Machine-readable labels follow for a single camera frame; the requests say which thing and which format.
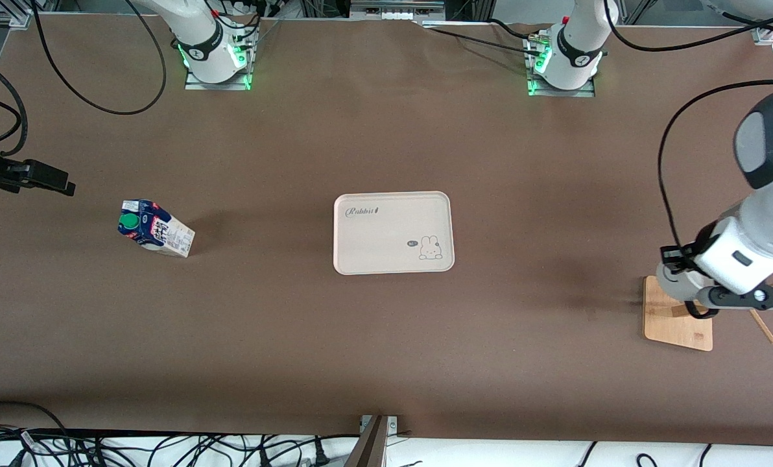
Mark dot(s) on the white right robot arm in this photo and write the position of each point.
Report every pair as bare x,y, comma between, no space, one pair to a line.
208,45

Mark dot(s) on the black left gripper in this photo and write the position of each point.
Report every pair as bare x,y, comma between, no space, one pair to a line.
676,257

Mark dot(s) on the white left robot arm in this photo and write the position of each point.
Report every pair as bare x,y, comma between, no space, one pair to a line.
769,214

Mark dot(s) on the dark camera stand post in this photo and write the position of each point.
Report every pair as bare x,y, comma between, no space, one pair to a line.
370,451

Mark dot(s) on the aluminium frame profile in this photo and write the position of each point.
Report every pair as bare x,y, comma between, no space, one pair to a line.
10,16

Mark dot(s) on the cream rabbit print tray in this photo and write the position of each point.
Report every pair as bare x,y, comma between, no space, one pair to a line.
386,240

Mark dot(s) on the metal stand bracket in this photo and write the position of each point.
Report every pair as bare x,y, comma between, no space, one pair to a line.
393,425

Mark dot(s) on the white power strip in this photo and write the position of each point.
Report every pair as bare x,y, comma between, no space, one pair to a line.
393,11

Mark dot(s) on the wooden cup rack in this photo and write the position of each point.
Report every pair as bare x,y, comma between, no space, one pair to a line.
678,331

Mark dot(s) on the blue white milk carton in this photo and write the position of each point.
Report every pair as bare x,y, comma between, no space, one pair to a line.
166,237

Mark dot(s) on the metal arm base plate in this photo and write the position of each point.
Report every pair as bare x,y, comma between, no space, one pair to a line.
587,93
192,84

